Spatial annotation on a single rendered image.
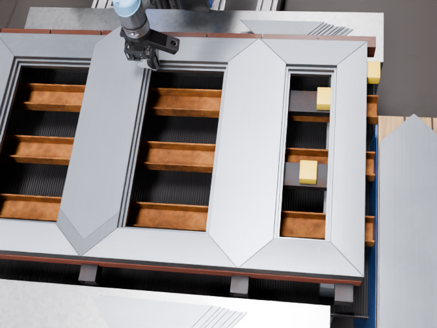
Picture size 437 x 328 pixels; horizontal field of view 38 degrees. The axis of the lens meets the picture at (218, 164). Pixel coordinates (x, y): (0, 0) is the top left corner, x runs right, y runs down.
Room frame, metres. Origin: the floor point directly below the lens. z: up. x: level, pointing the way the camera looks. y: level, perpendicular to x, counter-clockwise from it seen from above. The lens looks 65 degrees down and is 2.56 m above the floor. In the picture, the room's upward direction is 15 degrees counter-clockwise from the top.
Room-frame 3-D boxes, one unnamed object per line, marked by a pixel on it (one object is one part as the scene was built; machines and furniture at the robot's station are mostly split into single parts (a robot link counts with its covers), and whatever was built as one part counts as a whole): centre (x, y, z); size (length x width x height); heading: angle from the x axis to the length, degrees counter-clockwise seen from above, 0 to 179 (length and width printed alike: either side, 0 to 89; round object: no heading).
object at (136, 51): (1.16, 0.13, 1.01); 0.09 x 0.08 x 0.12; 70
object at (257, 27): (1.23, -0.37, 0.70); 0.39 x 0.12 x 0.04; 70
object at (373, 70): (0.97, -0.54, 0.79); 0.06 x 0.05 x 0.04; 160
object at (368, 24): (1.38, -0.05, 0.66); 1.30 x 0.20 x 0.03; 70
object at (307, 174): (0.71, -0.25, 0.79); 0.06 x 0.05 x 0.04; 160
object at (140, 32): (1.16, 0.12, 1.09); 0.08 x 0.08 x 0.05
